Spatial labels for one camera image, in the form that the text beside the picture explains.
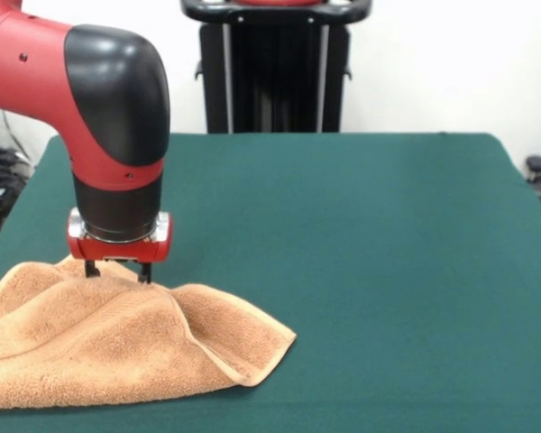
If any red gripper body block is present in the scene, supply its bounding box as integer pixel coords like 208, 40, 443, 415
67, 207, 174, 265

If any orange terry towel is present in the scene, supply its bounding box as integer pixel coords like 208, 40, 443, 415
0, 256, 298, 411

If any dark green table cloth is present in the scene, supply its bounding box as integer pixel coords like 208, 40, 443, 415
0, 132, 541, 433

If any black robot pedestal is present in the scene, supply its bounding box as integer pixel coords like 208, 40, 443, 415
181, 0, 373, 134

